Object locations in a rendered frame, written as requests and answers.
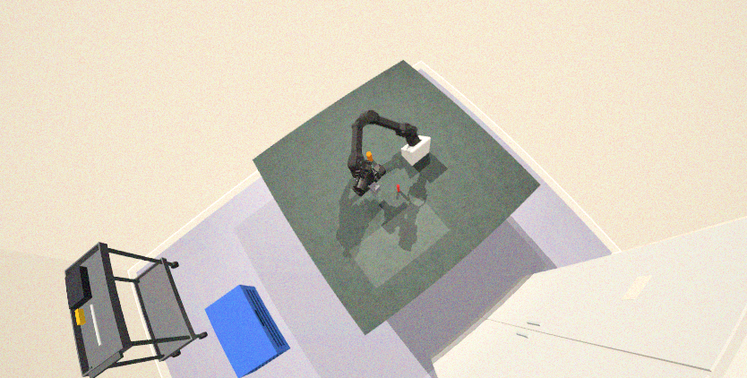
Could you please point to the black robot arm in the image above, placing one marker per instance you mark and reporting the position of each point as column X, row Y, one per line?
column 360, row 168

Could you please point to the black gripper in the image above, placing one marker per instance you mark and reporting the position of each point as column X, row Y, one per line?
column 377, row 169

